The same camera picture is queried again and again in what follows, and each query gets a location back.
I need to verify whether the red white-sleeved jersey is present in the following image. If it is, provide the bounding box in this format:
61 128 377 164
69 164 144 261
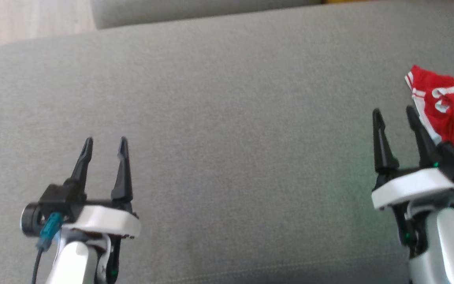
404 65 454 144

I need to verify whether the grey sofa backrest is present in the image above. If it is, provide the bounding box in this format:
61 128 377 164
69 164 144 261
90 0 323 30

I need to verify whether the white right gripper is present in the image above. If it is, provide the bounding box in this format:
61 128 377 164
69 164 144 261
371 105 454 210

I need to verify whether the left arm cable teal plug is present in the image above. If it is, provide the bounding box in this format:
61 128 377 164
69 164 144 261
32 212 63 284

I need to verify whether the grey sofa seat cushion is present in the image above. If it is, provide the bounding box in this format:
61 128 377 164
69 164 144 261
0 0 454 284

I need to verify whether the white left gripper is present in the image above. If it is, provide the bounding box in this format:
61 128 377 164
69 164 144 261
62 136 141 239

